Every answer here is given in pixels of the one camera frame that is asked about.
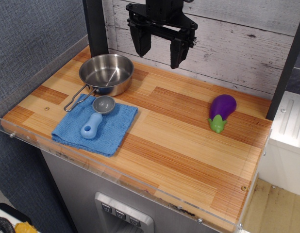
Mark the steel pot with wire handle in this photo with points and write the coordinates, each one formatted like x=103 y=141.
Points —
x=103 y=75

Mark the black frame post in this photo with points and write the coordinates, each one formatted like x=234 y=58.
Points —
x=95 y=24
x=285 y=76

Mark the black left frame post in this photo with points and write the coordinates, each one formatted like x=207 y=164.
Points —
x=95 y=24

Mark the black and yellow object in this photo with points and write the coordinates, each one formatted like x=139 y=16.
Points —
x=14 y=216

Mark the clear acrylic table guard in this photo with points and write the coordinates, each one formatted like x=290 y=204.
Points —
x=192 y=170

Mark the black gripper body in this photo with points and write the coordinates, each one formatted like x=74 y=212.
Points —
x=163 y=18

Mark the blue spoon with grey bowl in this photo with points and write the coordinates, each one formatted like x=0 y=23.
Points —
x=102 y=105

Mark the grey cabinet with dispenser panel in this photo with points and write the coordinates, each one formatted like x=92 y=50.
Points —
x=97 y=205

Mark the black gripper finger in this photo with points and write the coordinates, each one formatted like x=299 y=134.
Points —
x=141 y=40
x=178 y=52

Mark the black right frame post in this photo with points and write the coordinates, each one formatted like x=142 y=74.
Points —
x=285 y=76

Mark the blue folded cloth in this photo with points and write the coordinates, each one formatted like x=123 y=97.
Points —
x=110 y=132

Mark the white ribbed box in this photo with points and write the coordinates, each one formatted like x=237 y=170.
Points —
x=280 y=162

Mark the purple toy eggplant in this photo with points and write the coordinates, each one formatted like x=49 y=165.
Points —
x=221 y=107

